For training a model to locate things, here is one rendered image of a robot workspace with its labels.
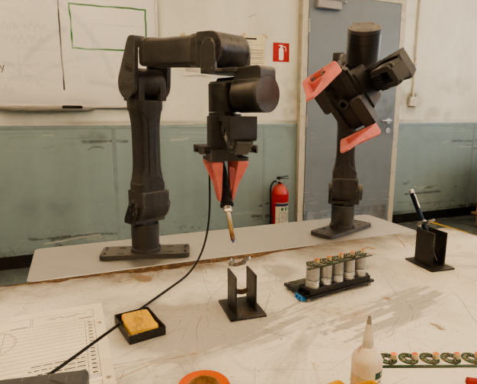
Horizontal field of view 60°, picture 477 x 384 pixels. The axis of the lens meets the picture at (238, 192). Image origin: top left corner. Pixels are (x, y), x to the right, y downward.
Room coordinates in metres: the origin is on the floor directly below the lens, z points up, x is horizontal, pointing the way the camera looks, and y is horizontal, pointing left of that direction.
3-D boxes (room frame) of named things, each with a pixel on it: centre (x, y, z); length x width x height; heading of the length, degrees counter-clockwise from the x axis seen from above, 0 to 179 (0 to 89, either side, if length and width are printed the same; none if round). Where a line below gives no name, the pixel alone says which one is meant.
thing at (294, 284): (0.74, -0.17, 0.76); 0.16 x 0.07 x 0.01; 120
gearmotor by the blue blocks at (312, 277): (0.69, -0.13, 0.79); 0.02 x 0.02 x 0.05
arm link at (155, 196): (0.91, 0.20, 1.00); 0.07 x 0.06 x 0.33; 135
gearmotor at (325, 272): (0.71, -0.15, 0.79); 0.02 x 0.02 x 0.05
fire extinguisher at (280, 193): (3.46, -0.35, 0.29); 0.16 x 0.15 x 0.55; 112
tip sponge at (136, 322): (0.58, 0.15, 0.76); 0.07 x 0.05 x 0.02; 32
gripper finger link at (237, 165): (0.73, 0.03, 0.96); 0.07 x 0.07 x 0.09; 18
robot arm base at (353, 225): (1.13, -0.29, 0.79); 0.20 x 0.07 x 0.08; 132
